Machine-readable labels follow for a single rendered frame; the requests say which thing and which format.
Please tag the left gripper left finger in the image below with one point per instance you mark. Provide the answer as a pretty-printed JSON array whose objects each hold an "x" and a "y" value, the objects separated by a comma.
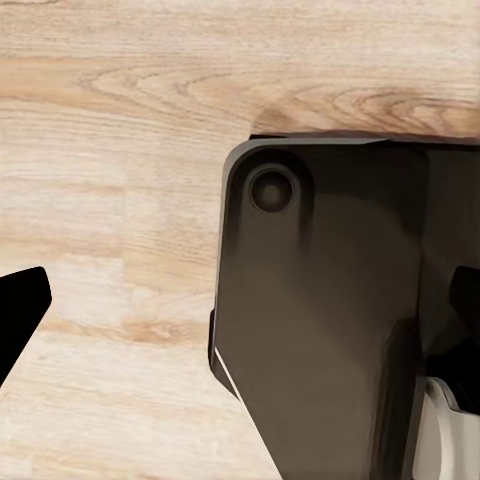
[{"x": 25, "y": 297}]

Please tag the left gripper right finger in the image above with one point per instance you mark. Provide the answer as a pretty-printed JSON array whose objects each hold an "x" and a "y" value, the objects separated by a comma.
[{"x": 464, "y": 297}]

